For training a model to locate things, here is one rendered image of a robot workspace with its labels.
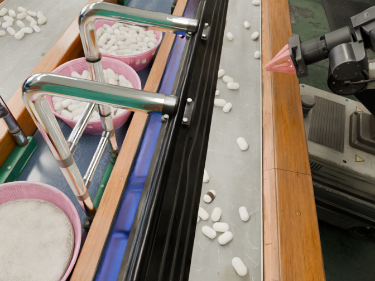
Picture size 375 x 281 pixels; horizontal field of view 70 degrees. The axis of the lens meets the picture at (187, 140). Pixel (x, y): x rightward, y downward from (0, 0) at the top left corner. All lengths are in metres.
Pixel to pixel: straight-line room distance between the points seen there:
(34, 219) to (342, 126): 1.19
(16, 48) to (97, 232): 0.69
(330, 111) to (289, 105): 0.55
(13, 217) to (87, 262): 0.20
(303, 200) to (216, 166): 0.21
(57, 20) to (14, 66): 0.27
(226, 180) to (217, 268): 0.20
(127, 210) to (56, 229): 0.40
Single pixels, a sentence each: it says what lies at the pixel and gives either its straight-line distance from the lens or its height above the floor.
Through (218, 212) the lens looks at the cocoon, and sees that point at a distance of 0.61.
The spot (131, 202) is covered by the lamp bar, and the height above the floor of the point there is 1.08.
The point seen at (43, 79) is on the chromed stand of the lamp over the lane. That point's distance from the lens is 0.30.
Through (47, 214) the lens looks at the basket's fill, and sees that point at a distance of 0.66.
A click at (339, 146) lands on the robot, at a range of 1.27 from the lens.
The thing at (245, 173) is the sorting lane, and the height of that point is 0.74.
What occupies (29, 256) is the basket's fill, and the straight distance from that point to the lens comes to 0.64.
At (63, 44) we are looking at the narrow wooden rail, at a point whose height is 0.76.
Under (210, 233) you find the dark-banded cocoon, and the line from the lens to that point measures 0.59.
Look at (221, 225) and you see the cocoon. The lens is 0.60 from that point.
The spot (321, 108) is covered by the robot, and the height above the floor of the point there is 0.48.
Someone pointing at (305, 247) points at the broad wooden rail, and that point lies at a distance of 0.64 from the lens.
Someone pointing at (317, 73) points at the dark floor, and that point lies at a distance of 2.47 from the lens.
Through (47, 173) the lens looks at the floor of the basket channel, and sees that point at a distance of 0.78.
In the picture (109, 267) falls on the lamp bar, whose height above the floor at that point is 1.08.
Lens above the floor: 1.31
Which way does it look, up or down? 53 degrees down
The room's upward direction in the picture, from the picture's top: 10 degrees clockwise
